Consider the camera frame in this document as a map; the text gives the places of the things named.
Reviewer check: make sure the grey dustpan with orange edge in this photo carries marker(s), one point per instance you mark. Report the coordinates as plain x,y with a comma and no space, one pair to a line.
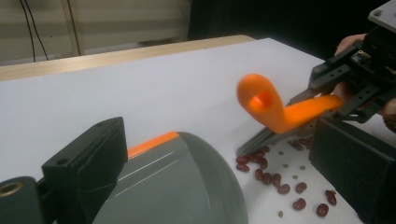
174,186

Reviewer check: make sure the wooden table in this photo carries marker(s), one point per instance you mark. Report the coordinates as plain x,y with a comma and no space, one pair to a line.
93,63

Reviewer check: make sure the small green beans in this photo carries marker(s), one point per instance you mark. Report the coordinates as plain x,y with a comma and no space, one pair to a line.
285,165

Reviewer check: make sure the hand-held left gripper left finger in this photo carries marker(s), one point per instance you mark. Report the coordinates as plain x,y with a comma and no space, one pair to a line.
84,165

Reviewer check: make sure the red beans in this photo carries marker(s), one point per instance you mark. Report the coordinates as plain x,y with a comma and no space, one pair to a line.
267,179

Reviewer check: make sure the white board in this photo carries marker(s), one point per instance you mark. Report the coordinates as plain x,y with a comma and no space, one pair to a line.
155,102

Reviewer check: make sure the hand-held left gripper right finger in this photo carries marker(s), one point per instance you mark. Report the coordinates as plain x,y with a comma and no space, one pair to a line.
355,168

